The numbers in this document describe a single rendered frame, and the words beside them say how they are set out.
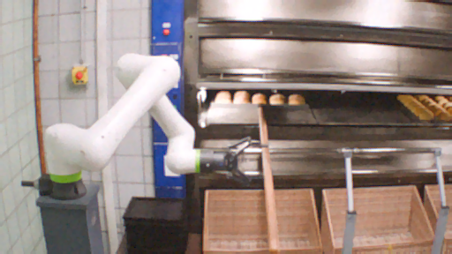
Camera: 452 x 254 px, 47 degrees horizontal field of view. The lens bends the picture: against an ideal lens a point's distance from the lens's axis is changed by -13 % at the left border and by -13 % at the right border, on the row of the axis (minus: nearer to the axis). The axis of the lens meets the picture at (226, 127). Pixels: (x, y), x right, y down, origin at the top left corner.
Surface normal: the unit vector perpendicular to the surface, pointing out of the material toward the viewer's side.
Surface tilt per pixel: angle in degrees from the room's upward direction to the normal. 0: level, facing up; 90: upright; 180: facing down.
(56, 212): 90
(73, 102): 90
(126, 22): 90
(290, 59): 70
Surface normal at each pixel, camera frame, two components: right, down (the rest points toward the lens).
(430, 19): -0.06, -0.11
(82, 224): -0.01, 0.25
